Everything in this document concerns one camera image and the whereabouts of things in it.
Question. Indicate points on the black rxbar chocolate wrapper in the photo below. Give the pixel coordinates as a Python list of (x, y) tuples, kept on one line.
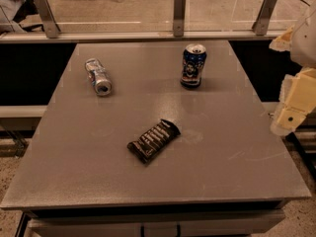
[(153, 141)]

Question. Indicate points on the silver crushed soda can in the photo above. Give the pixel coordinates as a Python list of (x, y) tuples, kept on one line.
[(99, 77)]

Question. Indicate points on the left metal bracket post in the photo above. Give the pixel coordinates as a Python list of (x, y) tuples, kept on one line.
[(50, 26)]

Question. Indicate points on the metal guard rail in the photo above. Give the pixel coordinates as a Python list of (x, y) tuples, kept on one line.
[(40, 37)]

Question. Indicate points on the middle metal bracket post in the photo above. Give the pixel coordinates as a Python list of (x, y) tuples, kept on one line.
[(179, 17)]

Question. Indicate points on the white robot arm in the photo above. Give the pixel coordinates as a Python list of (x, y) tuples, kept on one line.
[(303, 43)]

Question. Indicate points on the blue upright soda can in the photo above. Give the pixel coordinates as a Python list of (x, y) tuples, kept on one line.
[(194, 57)]

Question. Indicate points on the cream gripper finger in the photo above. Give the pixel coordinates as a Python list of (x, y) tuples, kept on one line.
[(297, 99), (282, 42)]

